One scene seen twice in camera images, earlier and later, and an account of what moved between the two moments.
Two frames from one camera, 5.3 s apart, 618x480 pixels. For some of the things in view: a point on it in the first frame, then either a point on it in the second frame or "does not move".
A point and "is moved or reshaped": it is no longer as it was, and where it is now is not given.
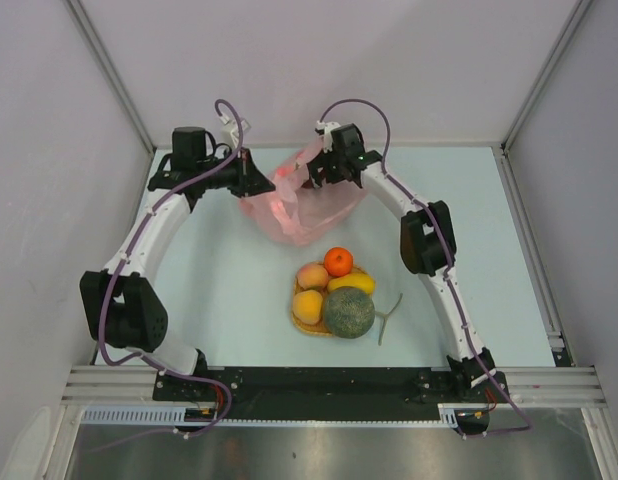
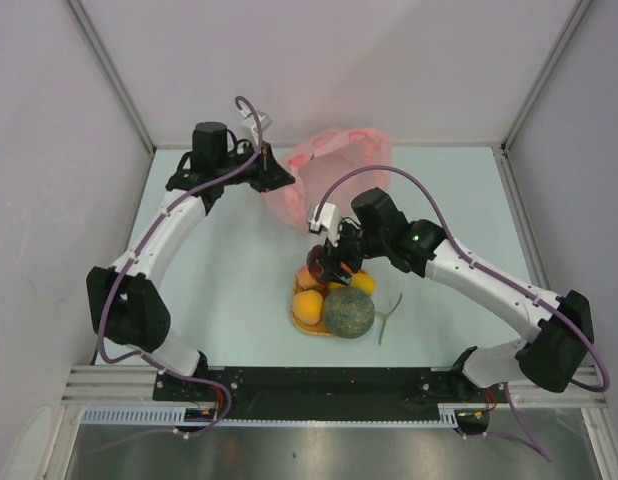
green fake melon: x=350 y=313 does not move
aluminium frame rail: x=559 y=385 does not move
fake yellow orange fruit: x=307 y=306 does not move
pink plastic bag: x=297 y=212 is moved or reshaped
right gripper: x=320 y=162 → x=334 y=254
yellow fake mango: x=352 y=280 does not move
